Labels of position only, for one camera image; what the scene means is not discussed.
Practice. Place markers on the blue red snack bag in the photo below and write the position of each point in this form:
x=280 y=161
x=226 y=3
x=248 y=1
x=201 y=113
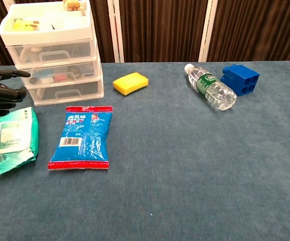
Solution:
x=84 y=140

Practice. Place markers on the yellow sponge with green pad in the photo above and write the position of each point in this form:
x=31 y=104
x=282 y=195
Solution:
x=130 y=82

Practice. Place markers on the white plastic drawer organizer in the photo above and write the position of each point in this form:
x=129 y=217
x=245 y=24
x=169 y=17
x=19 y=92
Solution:
x=64 y=30

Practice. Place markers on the clear green-label water bottle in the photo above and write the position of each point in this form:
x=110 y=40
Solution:
x=212 y=88

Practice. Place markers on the small brown trinket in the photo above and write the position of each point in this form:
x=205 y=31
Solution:
x=53 y=26

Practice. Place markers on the white partition frame post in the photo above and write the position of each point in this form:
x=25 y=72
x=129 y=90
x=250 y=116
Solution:
x=9 y=5
x=116 y=30
x=207 y=30

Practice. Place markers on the teal table cover mat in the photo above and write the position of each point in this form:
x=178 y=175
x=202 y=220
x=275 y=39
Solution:
x=172 y=163

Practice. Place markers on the white plastic drawer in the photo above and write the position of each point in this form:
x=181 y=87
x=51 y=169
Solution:
x=84 y=71

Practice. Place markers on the blue plastic building block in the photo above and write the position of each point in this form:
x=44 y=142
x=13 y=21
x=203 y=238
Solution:
x=242 y=80

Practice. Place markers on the green wet wipes pack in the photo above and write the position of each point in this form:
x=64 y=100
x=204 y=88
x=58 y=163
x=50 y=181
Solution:
x=14 y=140

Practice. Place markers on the clear drawer with white contents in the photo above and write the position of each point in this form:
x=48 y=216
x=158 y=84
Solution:
x=82 y=50

